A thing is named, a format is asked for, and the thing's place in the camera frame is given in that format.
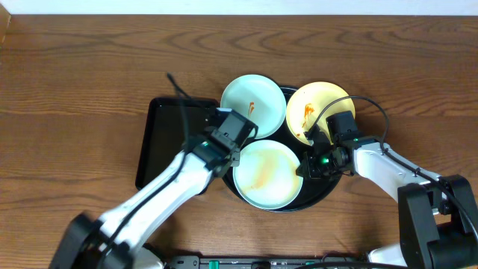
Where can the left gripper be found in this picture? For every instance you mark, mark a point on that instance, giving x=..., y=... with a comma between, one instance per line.
x=231, y=158

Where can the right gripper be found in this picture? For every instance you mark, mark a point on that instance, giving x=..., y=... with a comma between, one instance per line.
x=308, y=164

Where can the light blue plate front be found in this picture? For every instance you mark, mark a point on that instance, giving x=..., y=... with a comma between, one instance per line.
x=266, y=176

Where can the light blue plate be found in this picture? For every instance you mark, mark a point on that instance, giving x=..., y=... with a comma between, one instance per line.
x=259, y=99
x=266, y=176

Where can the yellow plate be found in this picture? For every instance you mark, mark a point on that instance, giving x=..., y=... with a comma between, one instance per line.
x=306, y=103

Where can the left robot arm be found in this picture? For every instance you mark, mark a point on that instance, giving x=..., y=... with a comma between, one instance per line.
x=116, y=238

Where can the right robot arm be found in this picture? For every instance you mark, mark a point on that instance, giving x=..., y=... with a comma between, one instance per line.
x=437, y=214

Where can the black round tray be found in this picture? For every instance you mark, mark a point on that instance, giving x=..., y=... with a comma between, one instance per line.
x=312, y=191

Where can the black rectangular tray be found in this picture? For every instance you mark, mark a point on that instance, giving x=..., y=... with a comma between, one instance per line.
x=164, y=135

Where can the light blue plate back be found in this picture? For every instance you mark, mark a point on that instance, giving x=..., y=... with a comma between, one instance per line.
x=259, y=99

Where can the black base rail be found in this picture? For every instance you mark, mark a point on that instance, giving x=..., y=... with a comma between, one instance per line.
x=195, y=262

